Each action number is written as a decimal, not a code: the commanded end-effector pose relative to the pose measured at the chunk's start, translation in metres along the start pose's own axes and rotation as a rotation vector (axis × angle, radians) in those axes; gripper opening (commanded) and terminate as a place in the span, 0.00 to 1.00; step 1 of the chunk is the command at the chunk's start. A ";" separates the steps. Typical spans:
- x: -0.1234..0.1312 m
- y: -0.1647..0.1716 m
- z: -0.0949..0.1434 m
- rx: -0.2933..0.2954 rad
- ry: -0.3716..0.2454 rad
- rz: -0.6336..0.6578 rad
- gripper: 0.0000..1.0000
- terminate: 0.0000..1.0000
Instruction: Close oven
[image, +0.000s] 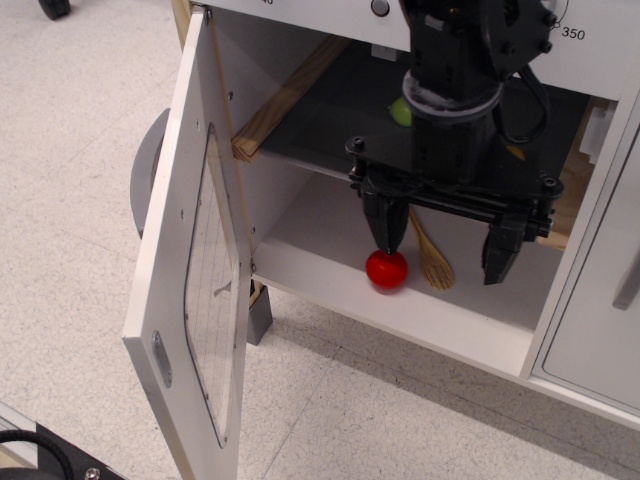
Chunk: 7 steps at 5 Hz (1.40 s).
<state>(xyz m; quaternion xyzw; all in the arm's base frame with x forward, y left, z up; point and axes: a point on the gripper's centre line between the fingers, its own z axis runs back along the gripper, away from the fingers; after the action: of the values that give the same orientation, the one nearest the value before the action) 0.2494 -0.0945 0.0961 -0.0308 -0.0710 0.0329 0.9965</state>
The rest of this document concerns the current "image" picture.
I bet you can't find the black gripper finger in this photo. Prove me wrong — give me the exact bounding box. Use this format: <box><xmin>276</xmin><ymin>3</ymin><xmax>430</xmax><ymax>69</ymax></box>
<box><xmin>482</xmin><ymin>213</ymin><xmax>526</xmax><ymax>285</ymax></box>
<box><xmin>360</xmin><ymin>175</ymin><xmax>409</xmax><ymax>255</ymax></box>

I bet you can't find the green toy fruit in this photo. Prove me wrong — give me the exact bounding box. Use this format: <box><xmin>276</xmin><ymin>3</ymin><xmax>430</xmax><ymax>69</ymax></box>
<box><xmin>388</xmin><ymin>97</ymin><xmax>412</xmax><ymax>128</ymax></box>

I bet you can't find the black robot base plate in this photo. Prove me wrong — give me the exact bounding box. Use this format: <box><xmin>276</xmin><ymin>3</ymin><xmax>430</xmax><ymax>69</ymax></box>
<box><xmin>0</xmin><ymin>427</ymin><xmax>126</xmax><ymax>480</ymax></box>

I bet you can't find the red toy tomato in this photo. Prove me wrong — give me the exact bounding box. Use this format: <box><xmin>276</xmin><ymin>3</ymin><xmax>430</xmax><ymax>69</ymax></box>
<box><xmin>365</xmin><ymin>250</ymin><xmax>409</xmax><ymax>293</ymax></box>

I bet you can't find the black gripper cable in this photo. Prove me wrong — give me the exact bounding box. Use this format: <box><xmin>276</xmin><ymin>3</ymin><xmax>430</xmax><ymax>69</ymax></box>
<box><xmin>492</xmin><ymin>64</ymin><xmax>551</xmax><ymax>147</ymax></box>

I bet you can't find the grey round button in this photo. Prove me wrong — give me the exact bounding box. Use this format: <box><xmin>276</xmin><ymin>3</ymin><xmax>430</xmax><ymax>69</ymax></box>
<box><xmin>370</xmin><ymin>0</ymin><xmax>390</xmax><ymax>17</ymax></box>

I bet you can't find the yellow toy lemon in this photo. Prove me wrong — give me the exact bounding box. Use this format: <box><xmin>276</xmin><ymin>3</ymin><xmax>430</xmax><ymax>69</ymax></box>
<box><xmin>507</xmin><ymin>145</ymin><xmax>526</xmax><ymax>161</ymax></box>

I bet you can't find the black oven shelf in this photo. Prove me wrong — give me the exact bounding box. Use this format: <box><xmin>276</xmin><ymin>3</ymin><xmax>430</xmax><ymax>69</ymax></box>
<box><xmin>260</xmin><ymin>41</ymin><xmax>594</xmax><ymax>183</ymax></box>

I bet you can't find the grey cabinet leg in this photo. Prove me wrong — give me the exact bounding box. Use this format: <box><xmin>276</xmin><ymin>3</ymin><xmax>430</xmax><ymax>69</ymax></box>
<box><xmin>247</xmin><ymin>286</ymin><xmax>273</xmax><ymax>346</ymax></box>

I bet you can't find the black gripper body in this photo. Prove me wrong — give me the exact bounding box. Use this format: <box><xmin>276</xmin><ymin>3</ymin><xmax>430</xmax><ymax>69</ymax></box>
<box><xmin>345</xmin><ymin>68</ymin><xmax>563</xmax><ymax>241</ymax></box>

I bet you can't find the white oven door with window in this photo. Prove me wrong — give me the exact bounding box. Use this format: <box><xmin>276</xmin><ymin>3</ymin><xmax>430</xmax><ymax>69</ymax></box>
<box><xmin>123</xmin><ymin>6</ymin><xmax>251</xmax><ymax>479</ymax></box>

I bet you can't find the grey right door handle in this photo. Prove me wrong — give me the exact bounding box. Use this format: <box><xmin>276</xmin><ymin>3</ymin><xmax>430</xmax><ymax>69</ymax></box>
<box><xmin>612</xmin><ymin>252</ymin><xmax>640</xmax><ymax>311</ymax></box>

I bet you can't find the white toy kitchen cabinet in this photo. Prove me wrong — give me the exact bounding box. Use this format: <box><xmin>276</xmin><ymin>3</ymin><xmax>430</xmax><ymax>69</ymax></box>
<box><xmin>170</xmin><ymin>0</ymin><xmax>640</xmax><ymax>431</ymax></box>

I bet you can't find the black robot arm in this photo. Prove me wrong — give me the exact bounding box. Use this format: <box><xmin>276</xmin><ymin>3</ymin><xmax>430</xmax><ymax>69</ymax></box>
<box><xmin>345</xmin><ymin>1</ymin><xmax>563</xmax><ymax>285</ymax></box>

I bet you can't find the black wheel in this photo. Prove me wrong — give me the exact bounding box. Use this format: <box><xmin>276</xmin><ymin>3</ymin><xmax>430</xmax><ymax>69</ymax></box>
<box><xmin>38</xmin><ymin>0</ymin><xmax>71</xmax><ymax>21</ymax></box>

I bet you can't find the white right cabinet door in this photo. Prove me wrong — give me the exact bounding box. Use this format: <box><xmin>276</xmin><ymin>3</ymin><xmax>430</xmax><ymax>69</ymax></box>
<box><xmin>534</xmin><ymin>110</ymin><xmax>639</xmax><ymax>415</ymax></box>

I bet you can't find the grey oven door handle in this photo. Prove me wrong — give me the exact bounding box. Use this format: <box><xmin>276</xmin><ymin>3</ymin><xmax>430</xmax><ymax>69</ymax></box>
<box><xmin>129</xmin><ymin>108</ymin><xmax>170</xmax><ymax>237</ymax></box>

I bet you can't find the wooden slotted spatula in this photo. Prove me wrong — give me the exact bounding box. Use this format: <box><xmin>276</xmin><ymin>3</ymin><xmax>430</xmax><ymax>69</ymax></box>
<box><xmin>409</xmin><ymin>209</ymin><xmax>455</xmax><ymax>291</ymax></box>

